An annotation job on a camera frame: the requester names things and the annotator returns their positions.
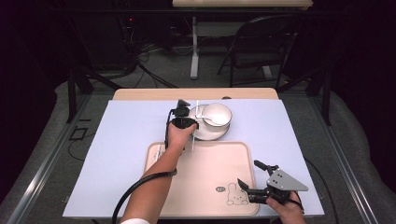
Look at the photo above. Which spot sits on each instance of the aluminium rail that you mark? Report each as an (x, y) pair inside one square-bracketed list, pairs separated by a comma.
[(46, 165), (345, 168)]

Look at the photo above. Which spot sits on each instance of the person's left hand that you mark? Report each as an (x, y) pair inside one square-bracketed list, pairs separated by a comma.
[(179, 138)]

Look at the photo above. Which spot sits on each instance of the black folding chair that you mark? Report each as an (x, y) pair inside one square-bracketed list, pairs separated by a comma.
[(264, 43)]

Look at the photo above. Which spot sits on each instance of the white plate with dark rim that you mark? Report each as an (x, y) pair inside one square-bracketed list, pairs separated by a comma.
[(207, 133)]

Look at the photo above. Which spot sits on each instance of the pink tray with rabbit print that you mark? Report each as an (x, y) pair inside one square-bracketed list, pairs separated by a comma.
[(208, 174)]

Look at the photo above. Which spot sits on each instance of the person's right hand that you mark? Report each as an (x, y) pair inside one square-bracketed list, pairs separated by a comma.
[(291, 213)]

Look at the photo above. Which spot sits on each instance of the black floor socket frame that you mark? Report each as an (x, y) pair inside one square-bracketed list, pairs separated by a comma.
[(77, 133)]

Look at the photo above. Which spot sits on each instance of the black metal stand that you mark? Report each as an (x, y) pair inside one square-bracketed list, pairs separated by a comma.
[(72, 93), (326, 99)]

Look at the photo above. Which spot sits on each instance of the wooden desk with white legs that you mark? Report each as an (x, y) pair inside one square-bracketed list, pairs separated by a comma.
[(194, 46)]

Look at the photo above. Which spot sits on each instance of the white bowl with dark rim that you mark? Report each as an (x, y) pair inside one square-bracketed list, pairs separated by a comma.
[(221, 114)]

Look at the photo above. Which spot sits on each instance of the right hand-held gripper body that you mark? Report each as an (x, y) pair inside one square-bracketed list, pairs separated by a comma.
[(285, 182)]

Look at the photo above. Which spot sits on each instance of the pale blue table mat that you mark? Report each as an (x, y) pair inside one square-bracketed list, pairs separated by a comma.
[(130, 124)]

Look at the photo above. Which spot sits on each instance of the white chopstick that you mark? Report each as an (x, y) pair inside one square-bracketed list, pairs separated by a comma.
[(193, 143), (197, 107)]

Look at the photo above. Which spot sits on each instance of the white sleeve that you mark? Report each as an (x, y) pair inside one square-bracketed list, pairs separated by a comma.
[(134, 221)]

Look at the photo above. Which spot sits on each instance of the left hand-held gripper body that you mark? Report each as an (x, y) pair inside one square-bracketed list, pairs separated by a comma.
[(183, 119)]

